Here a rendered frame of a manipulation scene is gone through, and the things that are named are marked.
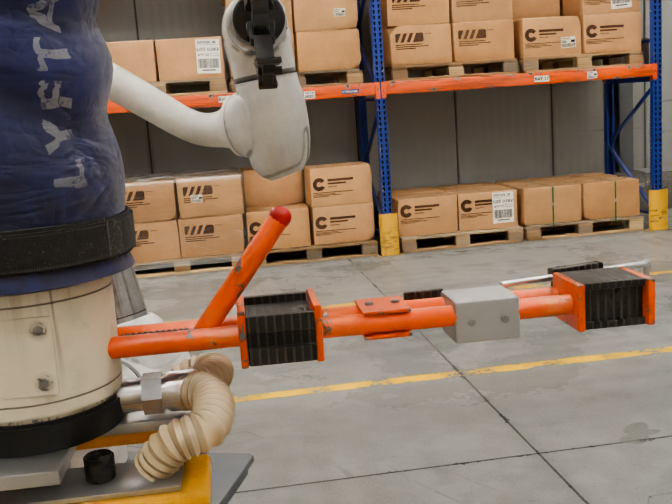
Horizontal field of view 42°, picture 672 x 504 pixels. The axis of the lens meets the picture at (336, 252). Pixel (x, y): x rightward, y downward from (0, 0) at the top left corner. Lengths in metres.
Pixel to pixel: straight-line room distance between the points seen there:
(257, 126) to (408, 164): 8.23
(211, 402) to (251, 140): 0.63
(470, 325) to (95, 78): 0.44
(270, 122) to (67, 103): 0.60
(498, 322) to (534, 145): 9.11
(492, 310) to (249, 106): 0.62
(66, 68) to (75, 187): 0.11
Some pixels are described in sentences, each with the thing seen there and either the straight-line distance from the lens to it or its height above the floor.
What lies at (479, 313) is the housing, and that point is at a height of 1.25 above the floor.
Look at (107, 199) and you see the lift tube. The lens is 0.85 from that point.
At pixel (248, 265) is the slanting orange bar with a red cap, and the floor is 1.32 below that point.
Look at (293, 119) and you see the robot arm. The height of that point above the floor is 1.45.
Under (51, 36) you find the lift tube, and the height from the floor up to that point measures 1.55.
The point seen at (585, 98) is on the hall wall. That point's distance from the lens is 10.23.
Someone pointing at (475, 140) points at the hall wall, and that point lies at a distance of 9.78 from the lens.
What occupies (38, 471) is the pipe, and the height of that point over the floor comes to 1.17.
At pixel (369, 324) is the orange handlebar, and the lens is 0.89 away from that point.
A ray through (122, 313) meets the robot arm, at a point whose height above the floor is 1.08.
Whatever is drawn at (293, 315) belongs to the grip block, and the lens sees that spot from 0.86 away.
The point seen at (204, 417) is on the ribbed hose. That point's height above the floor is 1.19.
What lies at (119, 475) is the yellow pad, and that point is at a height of 1.14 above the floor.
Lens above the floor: 1.48
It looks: 10 degrees down
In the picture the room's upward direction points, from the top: 4 degrees counter-clockwise
